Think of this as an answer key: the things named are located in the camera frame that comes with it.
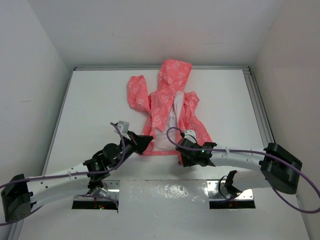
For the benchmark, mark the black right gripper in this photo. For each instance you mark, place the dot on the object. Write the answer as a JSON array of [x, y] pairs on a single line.
[[186, 162]]

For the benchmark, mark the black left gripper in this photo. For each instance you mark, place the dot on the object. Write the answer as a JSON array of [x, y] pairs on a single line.
[[138, 142]]

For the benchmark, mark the pink patterned hooded jacket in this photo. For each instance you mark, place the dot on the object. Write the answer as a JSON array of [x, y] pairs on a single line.
[[168, 106]]

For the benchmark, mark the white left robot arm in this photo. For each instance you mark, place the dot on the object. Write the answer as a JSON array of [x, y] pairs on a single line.
[[22, 196]]

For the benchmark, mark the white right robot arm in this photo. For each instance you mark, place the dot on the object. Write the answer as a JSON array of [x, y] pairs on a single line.
[[272, 167]]

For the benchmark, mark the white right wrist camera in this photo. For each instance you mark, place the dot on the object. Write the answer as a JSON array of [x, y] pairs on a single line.
[[190, 135]]

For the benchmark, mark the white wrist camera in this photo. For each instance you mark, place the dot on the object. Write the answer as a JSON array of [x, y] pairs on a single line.
[[190, 135], [123, 127]]

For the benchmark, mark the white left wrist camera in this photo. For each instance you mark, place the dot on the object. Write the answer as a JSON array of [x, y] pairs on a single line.
[[123, 127]]

